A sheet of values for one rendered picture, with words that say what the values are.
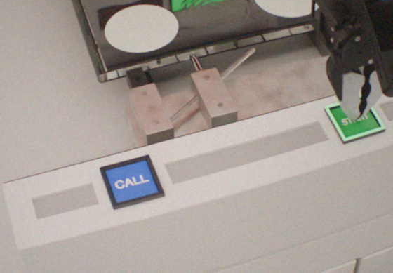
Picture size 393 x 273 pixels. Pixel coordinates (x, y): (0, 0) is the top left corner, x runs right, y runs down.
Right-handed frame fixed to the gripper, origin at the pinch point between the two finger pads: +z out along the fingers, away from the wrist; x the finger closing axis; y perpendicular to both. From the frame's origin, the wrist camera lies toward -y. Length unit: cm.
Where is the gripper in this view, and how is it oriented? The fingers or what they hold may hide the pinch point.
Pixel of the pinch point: (358, 115)
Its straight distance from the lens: 94.4
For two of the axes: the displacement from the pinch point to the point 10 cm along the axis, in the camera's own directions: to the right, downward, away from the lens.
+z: 0.3, 6.8, 7.3
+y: -3.2, -6.9, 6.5
